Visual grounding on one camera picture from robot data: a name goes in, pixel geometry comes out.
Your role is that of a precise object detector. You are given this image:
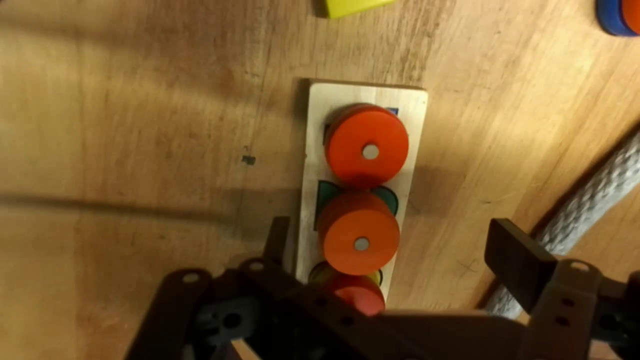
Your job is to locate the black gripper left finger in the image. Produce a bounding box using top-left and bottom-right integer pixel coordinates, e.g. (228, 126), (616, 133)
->
(124, 215), (316, 360)

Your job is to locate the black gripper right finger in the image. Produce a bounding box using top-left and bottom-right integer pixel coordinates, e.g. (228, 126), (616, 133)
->
(483, 218), (605, 360)

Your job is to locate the orange ring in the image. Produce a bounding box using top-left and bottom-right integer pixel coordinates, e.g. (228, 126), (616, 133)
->
(322, 102), (412, 187)
(618, 0), (640, 36)
(325, 273), (387, 318)
(317, 189), (404, 278)

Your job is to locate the yellow flat block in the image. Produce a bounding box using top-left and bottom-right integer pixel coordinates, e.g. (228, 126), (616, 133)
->
(324, 0), (395, 19)

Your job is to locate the white braided rope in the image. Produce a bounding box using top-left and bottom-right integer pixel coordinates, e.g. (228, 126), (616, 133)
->
(482, 127), (640, 322)

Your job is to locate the wooden ring peg board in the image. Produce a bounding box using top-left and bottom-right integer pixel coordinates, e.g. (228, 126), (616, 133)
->
(293, 80), (429, 307)

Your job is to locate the blue ring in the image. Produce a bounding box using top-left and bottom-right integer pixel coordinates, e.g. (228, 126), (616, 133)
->
(594, 0), (631, 38)

